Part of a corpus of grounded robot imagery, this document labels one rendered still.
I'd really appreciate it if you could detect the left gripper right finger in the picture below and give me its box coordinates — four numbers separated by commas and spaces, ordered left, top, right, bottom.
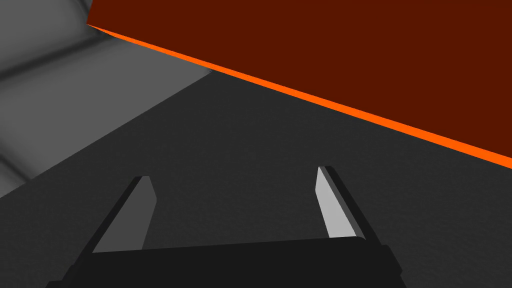
315, 165, 383, 246

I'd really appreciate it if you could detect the orange table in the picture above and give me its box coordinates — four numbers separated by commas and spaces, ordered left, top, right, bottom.
86, 0, 512, 170

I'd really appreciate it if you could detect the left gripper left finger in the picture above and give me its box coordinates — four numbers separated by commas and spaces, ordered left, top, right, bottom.
81, 175, 158, 255

